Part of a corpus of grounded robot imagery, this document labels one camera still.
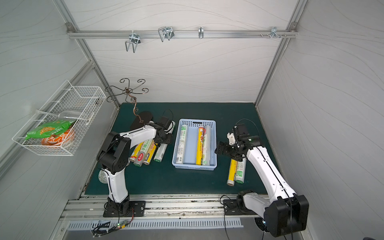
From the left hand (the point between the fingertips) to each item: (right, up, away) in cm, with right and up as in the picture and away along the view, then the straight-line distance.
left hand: (168, 140), depth 98 cm
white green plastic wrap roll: (+26, -3, -5) cm, 26 cm away
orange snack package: (-40, +6, -35) cm, 54 cm away
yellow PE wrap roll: (-9, -7, -7) cm, 13 cm away
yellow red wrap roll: (+41, -13, -12) cm, 44 cm away
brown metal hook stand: (-21, +29, -14) cm, 38 cm away
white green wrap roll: (+43, -16, -17) cm, 49 cm away
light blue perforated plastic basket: (+15, -9, -7) cm, 19 cm away
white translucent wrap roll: (+10, -6, -7) cm, 13 cm away
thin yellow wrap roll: (+21, -1, -3) cm, 21 cm away
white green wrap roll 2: (-3, -5, -7) cm, 9 cm away
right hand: (+34, -4, -19) cm, 39 cm away
